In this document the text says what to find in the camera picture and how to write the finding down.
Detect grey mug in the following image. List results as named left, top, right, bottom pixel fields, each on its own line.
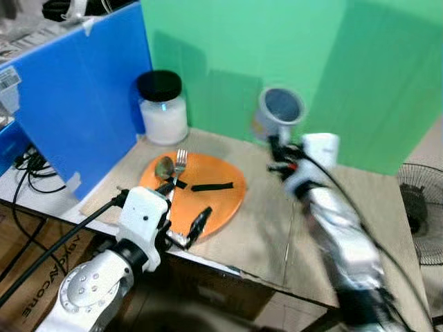
left=252, top=86, right=307, bottom=144

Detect silver metal spoon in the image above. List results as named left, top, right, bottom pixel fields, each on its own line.
left=155, top=156, right=176, bottom=182

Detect orange round plate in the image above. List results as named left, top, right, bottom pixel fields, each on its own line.
left=139, top=151, right=247, bottom=240

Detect silver metal fork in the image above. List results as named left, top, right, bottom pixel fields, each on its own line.
left=169, top=149, right=188, bottom=203

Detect long black strip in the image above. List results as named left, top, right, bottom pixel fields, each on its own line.
left=191, top=182, right=235, bottom=193

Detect white jar with black lid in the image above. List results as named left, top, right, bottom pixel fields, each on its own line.
left=136, top=70, right=190, bottom=146

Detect green plastic board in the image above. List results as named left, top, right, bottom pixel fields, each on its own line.
left=140, top=0, right=443, bottom=176

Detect blue plastic board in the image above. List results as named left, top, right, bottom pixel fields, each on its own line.
left=0, top=0, right=154, bottom=202

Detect black standing fan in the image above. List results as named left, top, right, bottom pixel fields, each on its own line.
left=398, top=162, right=443, bottom=268

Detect brown printed cardboard box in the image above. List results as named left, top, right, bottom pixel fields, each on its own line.
left=0, top=205, right=111, bottom=332

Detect blue plastic crate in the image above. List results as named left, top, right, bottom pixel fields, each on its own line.
left=0, top=116, right=33, bottom=175

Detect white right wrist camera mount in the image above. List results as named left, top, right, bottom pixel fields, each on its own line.
left=283, top=132, right=342, bottom=199

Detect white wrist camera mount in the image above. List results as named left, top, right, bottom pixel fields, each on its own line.
left=116, top=186, right=172, bottom=254
left=283, top=132, right=342, bottom=199

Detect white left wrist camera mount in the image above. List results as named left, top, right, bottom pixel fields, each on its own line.
left=116, top=186, right=172, bottom=254

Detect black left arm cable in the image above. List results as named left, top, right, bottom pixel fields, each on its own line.
left=0, top=192, right=131, bottom=308

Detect tangled black cables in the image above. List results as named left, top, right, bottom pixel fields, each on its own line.
left=10, top=147, right=69, bottom=196

